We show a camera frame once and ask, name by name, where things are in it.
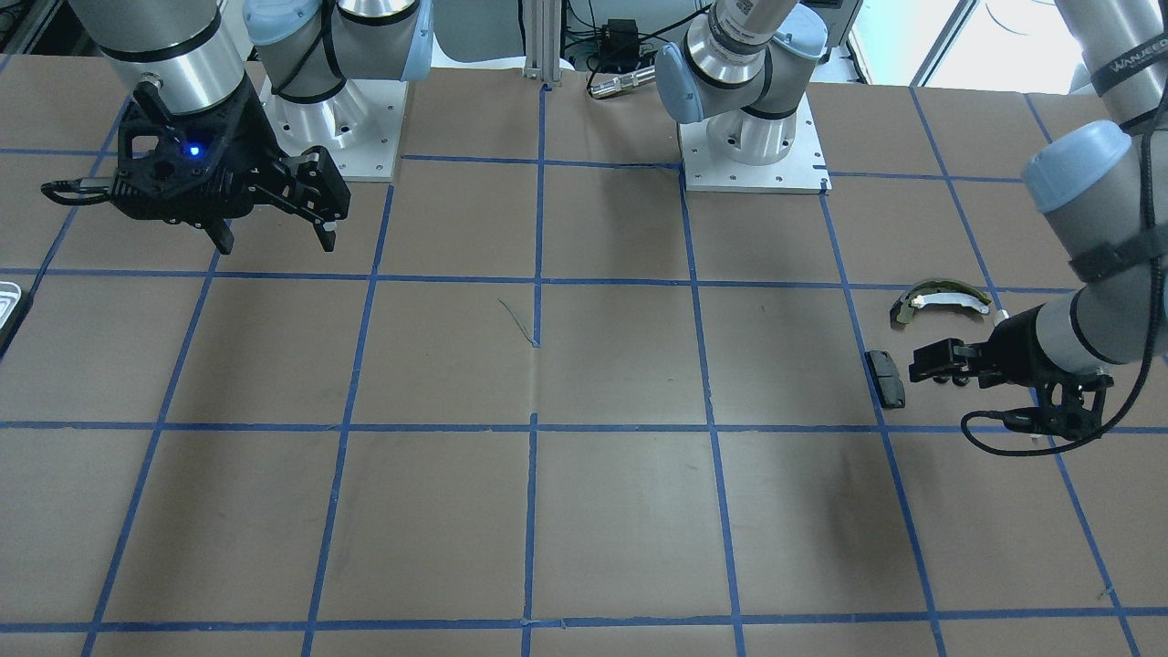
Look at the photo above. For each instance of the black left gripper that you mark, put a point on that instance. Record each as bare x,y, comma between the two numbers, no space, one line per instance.
1016,346

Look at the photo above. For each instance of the dark curved brake shoe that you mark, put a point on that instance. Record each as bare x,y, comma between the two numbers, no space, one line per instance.
938,292

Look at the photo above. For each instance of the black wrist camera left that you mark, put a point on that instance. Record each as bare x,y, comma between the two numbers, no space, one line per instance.
1071,410

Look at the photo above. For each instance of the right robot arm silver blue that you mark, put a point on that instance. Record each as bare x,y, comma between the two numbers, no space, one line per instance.
310,48

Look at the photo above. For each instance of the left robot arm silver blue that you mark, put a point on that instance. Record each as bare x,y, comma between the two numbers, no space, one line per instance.
743,65

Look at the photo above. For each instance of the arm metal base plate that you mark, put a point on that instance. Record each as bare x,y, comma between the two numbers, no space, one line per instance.
361,127
741,153

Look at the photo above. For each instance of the aluminium frame post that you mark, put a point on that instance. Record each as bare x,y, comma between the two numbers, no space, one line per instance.
541,29

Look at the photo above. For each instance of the ribbed silver metal tray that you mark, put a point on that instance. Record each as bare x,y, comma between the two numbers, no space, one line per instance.
13,307

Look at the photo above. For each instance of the black brake pad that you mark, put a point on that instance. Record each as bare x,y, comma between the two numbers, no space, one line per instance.
886,379

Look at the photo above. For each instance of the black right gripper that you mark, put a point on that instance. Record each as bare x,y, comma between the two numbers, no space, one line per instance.
245,137

